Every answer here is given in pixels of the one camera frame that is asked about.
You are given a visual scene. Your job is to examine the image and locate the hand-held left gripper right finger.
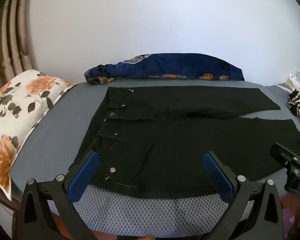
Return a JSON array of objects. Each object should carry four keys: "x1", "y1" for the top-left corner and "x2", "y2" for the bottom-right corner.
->
[{"x1": 202, "y1": 151, "x2": 285, "y2": 240}]

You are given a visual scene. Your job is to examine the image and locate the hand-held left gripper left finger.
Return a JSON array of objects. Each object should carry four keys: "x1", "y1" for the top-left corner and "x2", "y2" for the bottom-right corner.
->
[{"x1": 12, "y1": 150, "x2": 100, "y2": 240}]

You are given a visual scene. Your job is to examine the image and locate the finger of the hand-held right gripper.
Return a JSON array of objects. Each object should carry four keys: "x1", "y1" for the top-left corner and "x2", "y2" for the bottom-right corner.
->
[{"x1": 270, "y1": 142, "x2": 300, "y2": 178}]

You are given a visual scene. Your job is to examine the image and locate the black pants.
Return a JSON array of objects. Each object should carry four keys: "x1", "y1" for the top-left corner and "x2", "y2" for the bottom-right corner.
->
[{"x1": 68, "y1": 86, "x2": 300, "y2": 198}]

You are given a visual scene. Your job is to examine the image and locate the purple cloth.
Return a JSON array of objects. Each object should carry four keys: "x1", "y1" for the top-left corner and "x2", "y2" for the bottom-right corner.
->
[{"x1": 282, "y1": 208, "x2": 295, "y2": 233}]

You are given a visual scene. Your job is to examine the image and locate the grey mesh mattress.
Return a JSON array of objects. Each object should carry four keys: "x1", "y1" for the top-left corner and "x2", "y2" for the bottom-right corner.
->
[{"x1": 0, "y1": 79, "x2": 300, "y2": 240}]

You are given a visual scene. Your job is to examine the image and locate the white floral pillow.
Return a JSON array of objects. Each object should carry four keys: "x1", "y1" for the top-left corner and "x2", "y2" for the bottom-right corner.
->
[{"x1": 0, "y1": 69, "x2": 77, "y2": 202}]

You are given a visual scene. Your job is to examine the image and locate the blue floral blanket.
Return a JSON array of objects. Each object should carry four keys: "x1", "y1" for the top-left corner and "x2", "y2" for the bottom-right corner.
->
[{"x1": 84, "y1": 53, "x2": 245, "y2": 85}]

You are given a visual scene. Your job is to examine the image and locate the striped beige curtain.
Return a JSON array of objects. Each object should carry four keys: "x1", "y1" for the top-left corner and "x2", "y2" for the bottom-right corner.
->
[{"x1": 0, "y1": 0, "x2": 32, "y2": 90}]

